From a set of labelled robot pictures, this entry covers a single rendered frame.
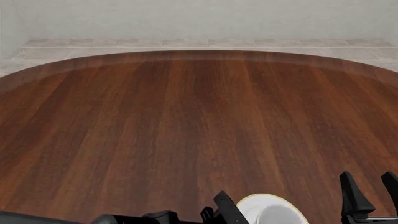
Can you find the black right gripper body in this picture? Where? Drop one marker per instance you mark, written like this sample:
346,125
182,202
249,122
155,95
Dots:
373,221

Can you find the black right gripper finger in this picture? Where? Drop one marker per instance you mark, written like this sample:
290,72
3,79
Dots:
392,186
353,198

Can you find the white mug with yellow rim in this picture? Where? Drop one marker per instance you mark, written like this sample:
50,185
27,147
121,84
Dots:
273,210

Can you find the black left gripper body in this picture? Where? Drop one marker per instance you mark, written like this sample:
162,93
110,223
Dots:
207,214

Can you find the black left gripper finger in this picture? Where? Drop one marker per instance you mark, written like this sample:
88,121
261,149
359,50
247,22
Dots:
228,210

